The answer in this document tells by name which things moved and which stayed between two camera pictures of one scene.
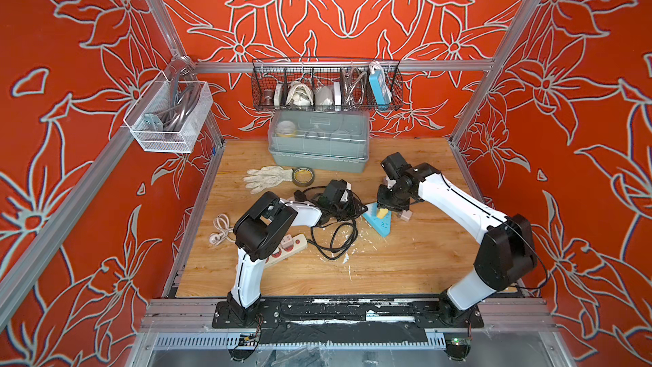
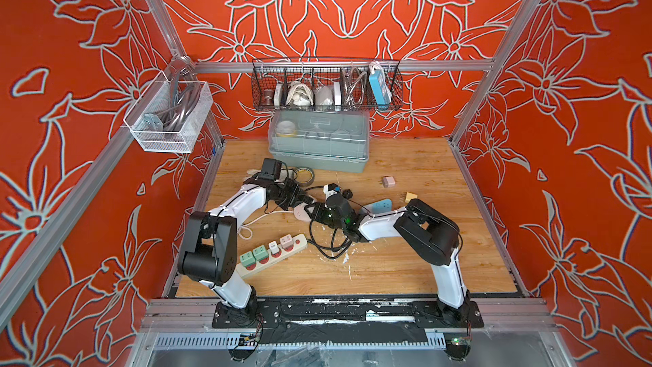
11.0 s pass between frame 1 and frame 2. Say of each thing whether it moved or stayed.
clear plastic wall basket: stayed
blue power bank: stayed
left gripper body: moved
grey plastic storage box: stayed
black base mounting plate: stayed
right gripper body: moved
